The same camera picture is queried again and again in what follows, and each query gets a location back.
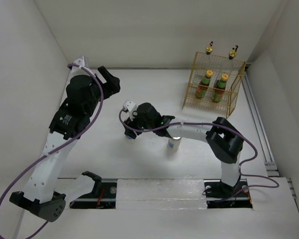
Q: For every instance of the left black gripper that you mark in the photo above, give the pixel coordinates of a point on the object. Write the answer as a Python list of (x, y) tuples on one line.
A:
[(114, 82)]

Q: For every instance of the clear glass oil bottle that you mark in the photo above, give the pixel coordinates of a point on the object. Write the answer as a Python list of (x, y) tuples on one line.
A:
[(204, 59)]

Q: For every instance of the yellow wire rack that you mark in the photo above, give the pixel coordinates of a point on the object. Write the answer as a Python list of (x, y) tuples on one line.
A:
[(219, 66)]

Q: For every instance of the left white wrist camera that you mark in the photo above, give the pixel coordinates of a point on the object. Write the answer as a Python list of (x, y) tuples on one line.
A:
[(81, 61)]

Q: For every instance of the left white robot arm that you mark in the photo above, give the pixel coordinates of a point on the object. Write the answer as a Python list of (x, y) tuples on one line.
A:
[(39, 196)]

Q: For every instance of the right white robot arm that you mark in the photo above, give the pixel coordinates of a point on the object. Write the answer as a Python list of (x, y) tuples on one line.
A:
[(220, 135)]

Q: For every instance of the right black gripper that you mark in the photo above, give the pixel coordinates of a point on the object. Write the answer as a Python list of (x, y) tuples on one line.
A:
[(132, 124)]

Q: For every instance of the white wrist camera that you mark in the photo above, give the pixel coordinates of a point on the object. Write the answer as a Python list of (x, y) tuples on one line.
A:
[(130, 108), (81, 61)]

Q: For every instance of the silver lid shaker jar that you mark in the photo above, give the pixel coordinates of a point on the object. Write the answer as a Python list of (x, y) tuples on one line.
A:
[(130, 137), (174, 143)]

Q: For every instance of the dark liquid glass bottle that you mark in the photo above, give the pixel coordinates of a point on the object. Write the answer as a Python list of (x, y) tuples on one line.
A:
[(231, 56)]

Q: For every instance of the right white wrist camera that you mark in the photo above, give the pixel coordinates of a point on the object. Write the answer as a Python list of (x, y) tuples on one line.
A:
[(130, 108)]

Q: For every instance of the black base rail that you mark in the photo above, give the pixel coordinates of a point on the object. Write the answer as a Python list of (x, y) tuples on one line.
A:
[(160, 194)]

